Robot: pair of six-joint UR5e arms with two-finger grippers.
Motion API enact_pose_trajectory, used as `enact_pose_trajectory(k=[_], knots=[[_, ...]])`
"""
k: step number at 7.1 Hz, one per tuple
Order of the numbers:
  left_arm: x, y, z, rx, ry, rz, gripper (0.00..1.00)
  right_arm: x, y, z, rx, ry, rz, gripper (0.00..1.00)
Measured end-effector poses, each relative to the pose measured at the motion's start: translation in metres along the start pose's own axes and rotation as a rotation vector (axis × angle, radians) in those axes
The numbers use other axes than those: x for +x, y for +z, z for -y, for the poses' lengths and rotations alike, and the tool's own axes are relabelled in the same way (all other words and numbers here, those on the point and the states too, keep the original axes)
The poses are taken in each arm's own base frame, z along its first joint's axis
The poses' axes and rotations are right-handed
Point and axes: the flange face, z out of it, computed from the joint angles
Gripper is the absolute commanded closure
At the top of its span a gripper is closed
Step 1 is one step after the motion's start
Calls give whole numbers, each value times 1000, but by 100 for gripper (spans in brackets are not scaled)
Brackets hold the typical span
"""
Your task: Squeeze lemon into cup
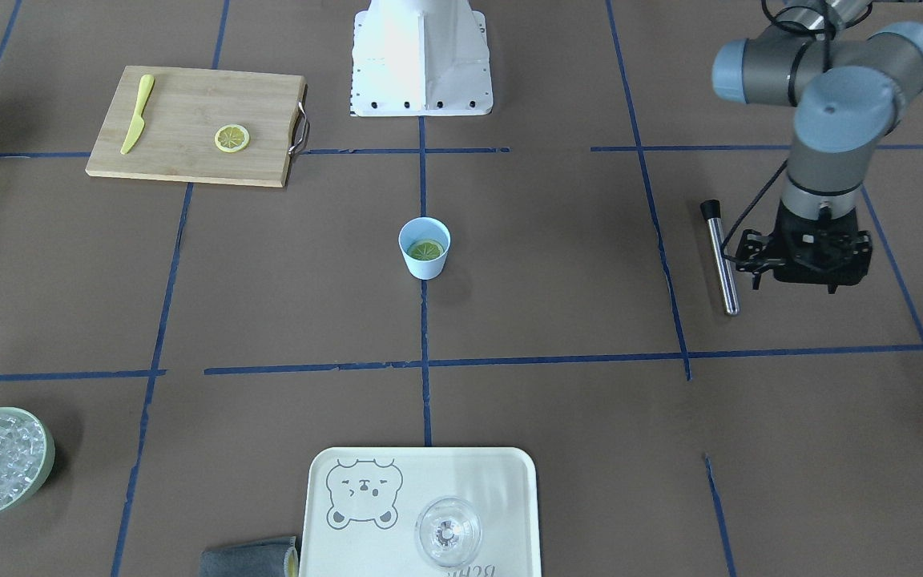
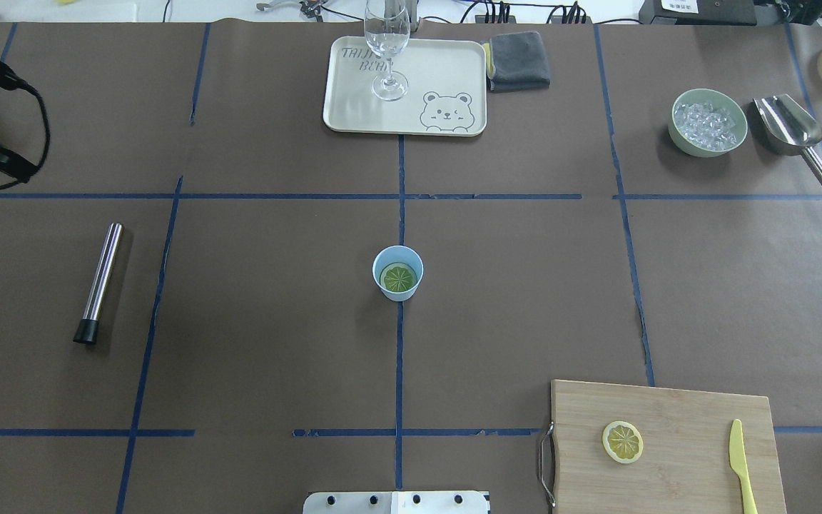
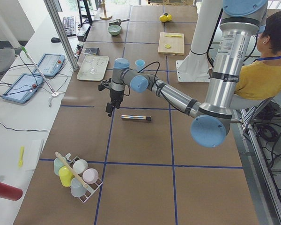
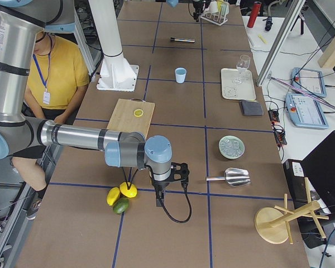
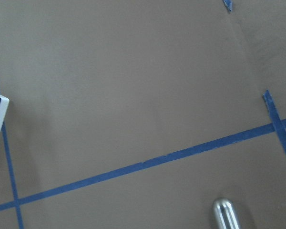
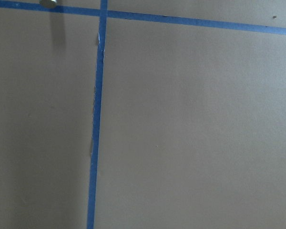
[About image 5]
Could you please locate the steel muddler black tip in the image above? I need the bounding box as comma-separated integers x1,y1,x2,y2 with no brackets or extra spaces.
213,198,241,229

